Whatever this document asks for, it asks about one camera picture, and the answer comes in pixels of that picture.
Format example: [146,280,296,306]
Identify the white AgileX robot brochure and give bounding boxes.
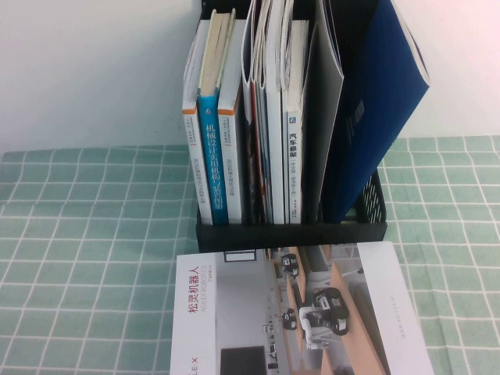
[170,241,435,375]

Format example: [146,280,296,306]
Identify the white book orange-banded spine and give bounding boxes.
[182,19,214,227]
[217,19,248,225]

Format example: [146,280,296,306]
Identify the blue spine mechanism book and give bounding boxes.
[196,7,238,227]

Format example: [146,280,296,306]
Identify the black plastic book holder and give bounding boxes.
[194,0,388,254]

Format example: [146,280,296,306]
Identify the white car suspension book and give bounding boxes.
[284,19,310,225]

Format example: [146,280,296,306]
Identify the large blue cover book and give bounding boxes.
[323,0,432,223]

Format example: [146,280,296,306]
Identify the blue-grey thin magazine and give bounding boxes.
[257,0,277,224]

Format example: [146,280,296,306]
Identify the red-edged thin magazine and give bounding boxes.
[249,0,270,224]

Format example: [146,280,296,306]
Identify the white spine thick brochure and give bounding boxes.
[265,0,295,225]

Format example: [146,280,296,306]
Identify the dark grey cover magazine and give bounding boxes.
[300,0,345,226]

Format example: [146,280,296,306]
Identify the white curved cover magazine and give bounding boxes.
[236,0,259,224]

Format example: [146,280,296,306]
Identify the green checked tablecloth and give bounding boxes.
[0,135,500,375]

